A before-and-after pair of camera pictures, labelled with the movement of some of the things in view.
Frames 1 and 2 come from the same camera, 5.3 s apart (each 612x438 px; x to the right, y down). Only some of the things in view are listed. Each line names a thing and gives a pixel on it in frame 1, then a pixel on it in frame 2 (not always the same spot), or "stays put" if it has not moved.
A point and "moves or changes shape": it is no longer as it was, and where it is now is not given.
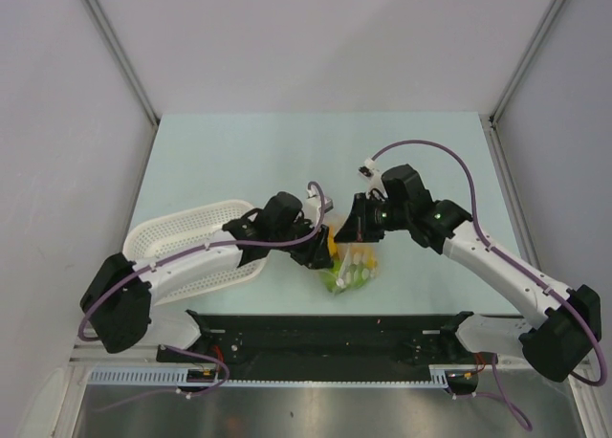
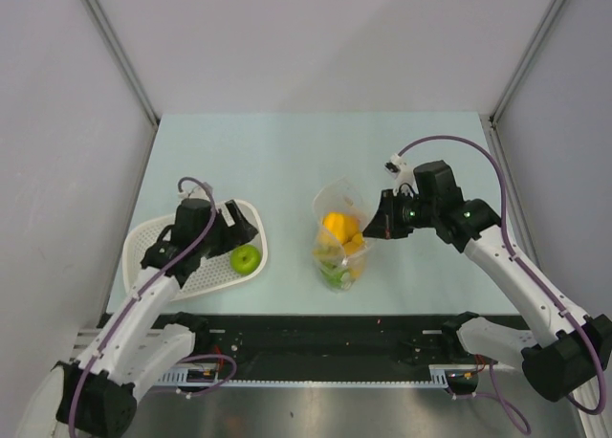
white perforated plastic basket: [158, 235] stays put
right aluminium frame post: [543, 25] stays put
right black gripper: [360, 222] → [384, 223]
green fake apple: [336, 279] moves or changes shape
